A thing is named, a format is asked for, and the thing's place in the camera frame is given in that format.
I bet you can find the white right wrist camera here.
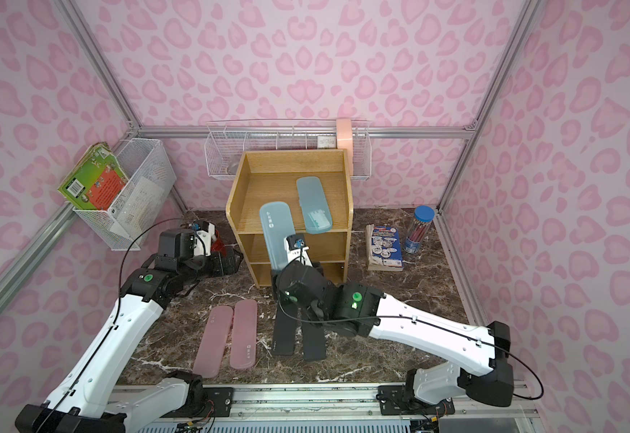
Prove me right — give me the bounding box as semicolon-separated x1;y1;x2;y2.
284;234;312;266

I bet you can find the pink tape roll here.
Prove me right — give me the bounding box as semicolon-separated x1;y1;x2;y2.
336;118;354;176

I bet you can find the white paper sheet in basket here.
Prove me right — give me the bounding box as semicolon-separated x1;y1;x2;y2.
111;178;162;241

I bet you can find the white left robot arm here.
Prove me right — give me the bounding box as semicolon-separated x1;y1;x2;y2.
15;246;244;432

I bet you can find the red pen cup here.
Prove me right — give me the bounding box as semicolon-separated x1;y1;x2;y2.
187;220;226;256

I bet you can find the pink pencil case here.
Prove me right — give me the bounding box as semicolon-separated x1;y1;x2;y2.
229;299;258;370
192;305;234;378

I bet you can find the blue-capped pencil tube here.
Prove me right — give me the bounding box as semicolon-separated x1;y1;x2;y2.
403;205;436;254

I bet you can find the white wire back basket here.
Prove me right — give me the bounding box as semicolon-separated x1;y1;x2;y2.
204;120;374;181

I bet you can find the green red booklet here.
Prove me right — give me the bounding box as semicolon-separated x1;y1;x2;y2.
58;142;128;211

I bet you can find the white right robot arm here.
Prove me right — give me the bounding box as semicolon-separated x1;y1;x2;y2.
273;260;518;408

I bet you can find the blue illustrated book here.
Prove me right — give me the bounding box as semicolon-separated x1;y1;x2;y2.
365;225;403;272

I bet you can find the wooden three-tier shelf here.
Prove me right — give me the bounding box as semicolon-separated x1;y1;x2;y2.
226;150;354;288

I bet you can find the teal pencil case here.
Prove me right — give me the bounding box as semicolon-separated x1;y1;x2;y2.
259;201;296;272
296;176;333;235

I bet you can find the small white box in basket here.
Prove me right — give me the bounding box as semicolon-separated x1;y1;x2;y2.
317;135;338;149

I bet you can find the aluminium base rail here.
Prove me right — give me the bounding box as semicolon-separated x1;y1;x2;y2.
144;382;544;432

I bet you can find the white wire side basket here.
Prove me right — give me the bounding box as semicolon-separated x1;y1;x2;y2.
75;138;177;251

